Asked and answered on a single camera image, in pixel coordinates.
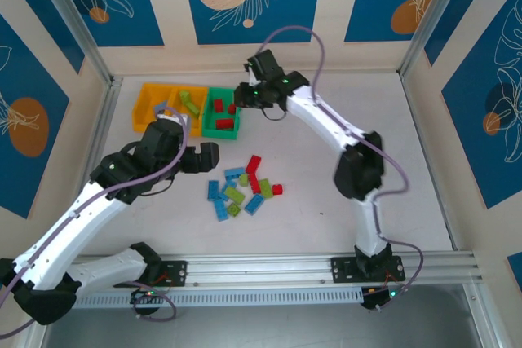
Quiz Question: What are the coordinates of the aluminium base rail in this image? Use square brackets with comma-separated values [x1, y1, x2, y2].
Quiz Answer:
[34, 250, 484, 293]

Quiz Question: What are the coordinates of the controller circuit board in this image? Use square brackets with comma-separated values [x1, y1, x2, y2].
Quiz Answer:
[361, 285, 409, 311]
[129, 287, 166, 306]

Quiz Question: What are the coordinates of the left controller circuit board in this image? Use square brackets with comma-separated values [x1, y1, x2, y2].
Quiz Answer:
[129, 287, 166, 306]

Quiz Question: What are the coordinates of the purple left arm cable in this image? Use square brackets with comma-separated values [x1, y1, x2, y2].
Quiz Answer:
[0, 106, 189, 335]

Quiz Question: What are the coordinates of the right controller circuit board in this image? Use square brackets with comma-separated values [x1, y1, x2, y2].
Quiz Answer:
[361, 285, 409, 311]

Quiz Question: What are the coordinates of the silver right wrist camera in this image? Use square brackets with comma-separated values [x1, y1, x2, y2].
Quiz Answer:
[244, 61, 263, 86]

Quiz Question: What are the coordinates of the grey slotted cable duct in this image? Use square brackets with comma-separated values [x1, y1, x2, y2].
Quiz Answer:
[73, 287, 365, 309]

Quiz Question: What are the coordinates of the aluminium side rail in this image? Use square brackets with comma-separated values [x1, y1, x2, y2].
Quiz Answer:
[60, 75, 124, 260]

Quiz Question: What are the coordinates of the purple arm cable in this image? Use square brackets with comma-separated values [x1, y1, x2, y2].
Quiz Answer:
[0, 106, 189, 335]
[260, 26, 425, 312]

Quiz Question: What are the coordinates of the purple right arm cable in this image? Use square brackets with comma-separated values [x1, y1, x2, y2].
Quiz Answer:
[260, 26, 425, 312]

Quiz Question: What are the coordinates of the orange two-compartment plastic bin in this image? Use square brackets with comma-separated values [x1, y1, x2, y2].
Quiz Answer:
[131, 81, 210, 138]

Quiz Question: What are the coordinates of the green plastic bin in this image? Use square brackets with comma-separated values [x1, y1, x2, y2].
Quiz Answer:
[201, 86, 245, 142]

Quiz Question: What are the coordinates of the aluminium frame post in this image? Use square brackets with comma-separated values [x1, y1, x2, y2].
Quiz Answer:
[398, 0, 474, 78]
[28, 0, 114, 85]

